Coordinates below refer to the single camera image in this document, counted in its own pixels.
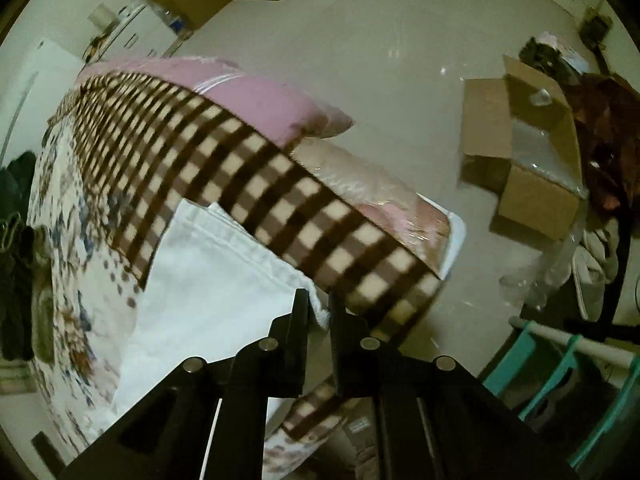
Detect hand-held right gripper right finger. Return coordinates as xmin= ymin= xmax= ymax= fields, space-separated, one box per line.
xmin=327 ymin=291 xmax=581 ymax=480

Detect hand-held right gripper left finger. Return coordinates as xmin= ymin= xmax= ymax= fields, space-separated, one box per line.
xmin=57 ymin=287 xmax=311 ymax=480

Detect white pants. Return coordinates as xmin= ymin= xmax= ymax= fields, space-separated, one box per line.
xmin=92 ymin=199 xmax=331 ymax=436

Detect floral blanket with checkered border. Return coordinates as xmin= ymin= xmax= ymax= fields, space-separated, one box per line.
xmin=25 ymin=67 xmax=453 ymax=480

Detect pale pink plush blanket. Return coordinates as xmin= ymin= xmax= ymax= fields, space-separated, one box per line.
xmin=292 ymin=135 xmax=451 ymax=276

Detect clear plastic bag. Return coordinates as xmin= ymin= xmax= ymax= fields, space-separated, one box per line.
xmin=500 ymin=210 xmax=587 ymax=313

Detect pink quilt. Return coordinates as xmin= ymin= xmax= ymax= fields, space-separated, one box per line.
xmin=75 ymin=56 xmax=356 ymax=148

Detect open cardboard box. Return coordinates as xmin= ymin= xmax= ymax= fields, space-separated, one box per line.
xmin=460 ymin=55 xmax=588 ymax=241

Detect teal drying rack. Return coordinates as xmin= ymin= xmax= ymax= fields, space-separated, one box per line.
xmin=509 ymin=316 xmax=637 ymax=372

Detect white slippers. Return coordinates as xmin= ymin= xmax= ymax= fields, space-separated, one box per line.
xmin=570 ymin=220 xmax=622 ymax=322

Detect clear plastic film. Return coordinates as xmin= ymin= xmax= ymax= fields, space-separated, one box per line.
xmin=510 ymin=85 xmax=587 ymax=197

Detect dark green garment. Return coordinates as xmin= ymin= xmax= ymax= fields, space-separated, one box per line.
xmin=0 ymin=152 xmax=40 ymax=361

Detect clear plastic bottle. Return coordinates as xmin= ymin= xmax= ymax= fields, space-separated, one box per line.
xmin=159 ymin=6 xmax=195 ymax=40

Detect red-brown cloth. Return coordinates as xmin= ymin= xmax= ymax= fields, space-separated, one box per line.
xmin=565 ymin=72 xmax=638 ymax=213

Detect white cabinet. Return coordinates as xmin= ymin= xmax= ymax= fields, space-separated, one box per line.
xmin=82 ymin=2 xmax=168 ymax=63

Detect black bundle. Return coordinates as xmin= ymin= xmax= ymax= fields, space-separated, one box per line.
xmin=519 ymin=35 xmax=563 ymax=73

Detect black wall socket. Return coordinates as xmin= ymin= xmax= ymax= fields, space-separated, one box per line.
xmin=581 ymin=6 xmax=615 ymax=45

